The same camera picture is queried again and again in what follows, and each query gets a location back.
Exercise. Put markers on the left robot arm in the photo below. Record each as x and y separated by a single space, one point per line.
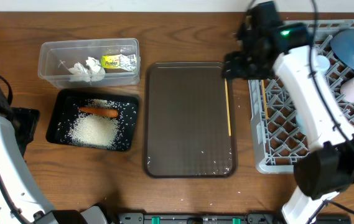
21 200

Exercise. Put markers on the brown serving tray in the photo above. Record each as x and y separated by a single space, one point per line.
186 131

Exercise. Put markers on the orange carrot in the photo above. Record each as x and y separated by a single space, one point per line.
111 113

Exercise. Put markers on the pile of white rice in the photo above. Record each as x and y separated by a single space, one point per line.
77 128

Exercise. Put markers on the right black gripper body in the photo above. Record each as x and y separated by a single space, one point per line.
239 66

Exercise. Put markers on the clear plastic bin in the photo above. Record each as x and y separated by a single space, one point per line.
57 57

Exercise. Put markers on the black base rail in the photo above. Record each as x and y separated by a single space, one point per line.
253 218

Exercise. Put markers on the black waste tray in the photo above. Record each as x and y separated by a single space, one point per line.
85 95

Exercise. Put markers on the light blue cup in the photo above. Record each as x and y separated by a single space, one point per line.
323 64

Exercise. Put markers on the light blue bowl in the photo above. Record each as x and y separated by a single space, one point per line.
300 121

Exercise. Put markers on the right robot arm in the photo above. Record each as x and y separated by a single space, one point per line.
328 169

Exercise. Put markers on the yellow foil snack wrapper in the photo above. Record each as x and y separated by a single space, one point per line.
124 62

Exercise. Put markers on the wooden chopstick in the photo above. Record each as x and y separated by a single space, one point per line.
227 107
265 105

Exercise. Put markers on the white tissue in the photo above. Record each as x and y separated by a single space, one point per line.
79 73
97 72

